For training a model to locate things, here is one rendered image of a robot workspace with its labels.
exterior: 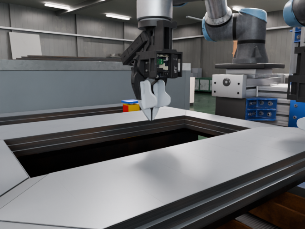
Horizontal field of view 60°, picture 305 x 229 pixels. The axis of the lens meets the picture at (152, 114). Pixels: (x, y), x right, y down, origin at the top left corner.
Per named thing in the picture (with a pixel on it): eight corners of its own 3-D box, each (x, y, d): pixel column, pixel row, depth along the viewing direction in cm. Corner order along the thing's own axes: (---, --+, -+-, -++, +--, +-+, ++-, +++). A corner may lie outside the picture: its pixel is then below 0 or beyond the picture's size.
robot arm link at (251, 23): (265, 38, 108) (268, 3, 106) (231, 40, 114) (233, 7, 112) (266, 41, 119) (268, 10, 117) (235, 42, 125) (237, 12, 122)
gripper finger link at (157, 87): (163, 123, 57) (164, 80, 55) (147, 119, 62) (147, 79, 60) (174, 121, 59) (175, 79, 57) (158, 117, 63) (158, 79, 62)
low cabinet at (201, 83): (238, 92, 1221) (239, 77, 1210) (221, 94, 1113) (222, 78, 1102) (207, 90, 1339) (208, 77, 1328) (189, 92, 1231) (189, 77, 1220)
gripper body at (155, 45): (154, 81, 52) (154, 16, 50) (131, 79, 59) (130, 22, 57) (183, 80, 56) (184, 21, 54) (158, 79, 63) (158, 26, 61)
